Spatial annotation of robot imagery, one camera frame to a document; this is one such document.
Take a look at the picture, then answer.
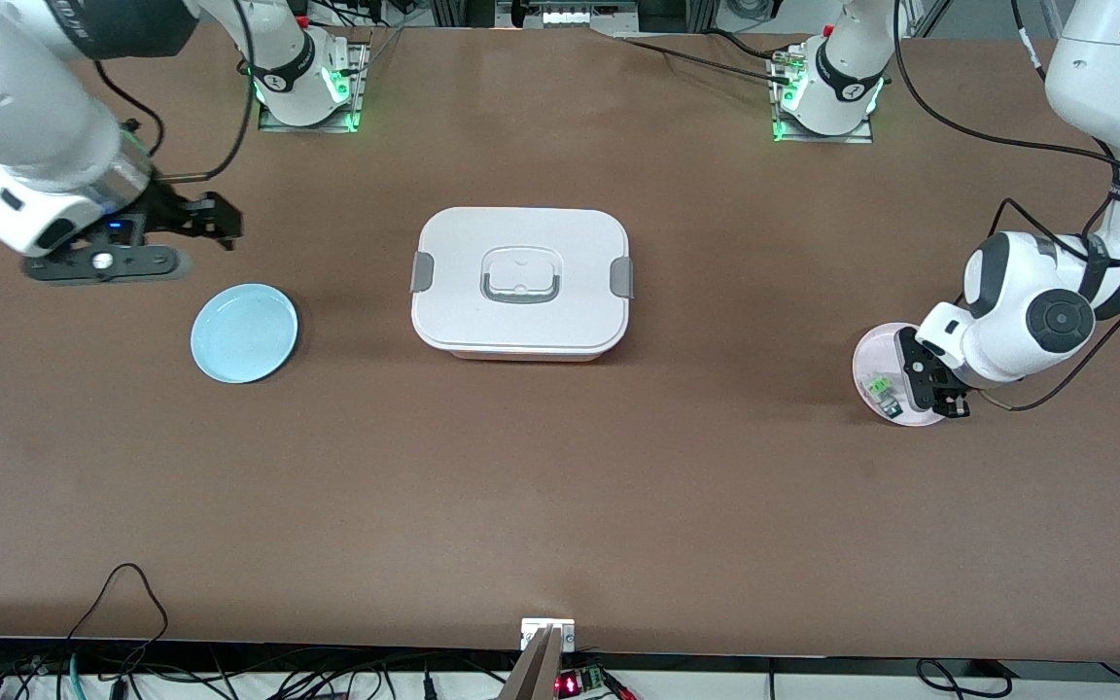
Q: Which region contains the white lunch box grey handle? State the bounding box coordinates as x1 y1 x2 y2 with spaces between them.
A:
410 206 635 363

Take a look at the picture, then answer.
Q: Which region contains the pale pink plate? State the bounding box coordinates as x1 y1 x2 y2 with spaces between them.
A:
852 322 955 427

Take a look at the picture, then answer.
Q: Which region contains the light blue plate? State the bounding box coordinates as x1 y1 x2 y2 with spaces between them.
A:
191 283 299 384

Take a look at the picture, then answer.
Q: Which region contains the white power strip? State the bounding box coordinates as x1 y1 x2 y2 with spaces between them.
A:
541 5 639 27

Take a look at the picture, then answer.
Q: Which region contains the looped black cable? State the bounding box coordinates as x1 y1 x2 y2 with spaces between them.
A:
67 562 170 648

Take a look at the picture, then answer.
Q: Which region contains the coiled black cable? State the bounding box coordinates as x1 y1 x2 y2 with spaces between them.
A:
915 658 1010 700

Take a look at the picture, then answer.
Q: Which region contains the white mounting bracket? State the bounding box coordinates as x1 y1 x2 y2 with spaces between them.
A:
521 618 577 652

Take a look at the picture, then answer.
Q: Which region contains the grey metal bar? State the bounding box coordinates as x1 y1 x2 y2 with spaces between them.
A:
500 627 566 700

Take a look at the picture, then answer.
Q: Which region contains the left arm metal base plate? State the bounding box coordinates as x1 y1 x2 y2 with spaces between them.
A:
769 44 875 145

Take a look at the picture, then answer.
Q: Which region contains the green push-button switch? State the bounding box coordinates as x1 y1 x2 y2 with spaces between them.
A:
864 373 905 420

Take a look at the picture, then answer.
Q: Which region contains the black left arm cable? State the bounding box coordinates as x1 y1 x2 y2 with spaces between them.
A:
894 0 1120 413

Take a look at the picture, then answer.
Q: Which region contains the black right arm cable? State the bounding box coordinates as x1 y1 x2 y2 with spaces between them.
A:
91 0 262 186

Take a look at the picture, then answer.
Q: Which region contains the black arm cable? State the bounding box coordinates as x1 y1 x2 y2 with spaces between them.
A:
91 0 262 186
894 0 1120 413

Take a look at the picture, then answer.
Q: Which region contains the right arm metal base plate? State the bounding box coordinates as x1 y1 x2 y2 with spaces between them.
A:
258 39 371 134

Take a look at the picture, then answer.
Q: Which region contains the circuit board red display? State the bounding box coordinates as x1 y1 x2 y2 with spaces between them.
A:
556 666 612 698

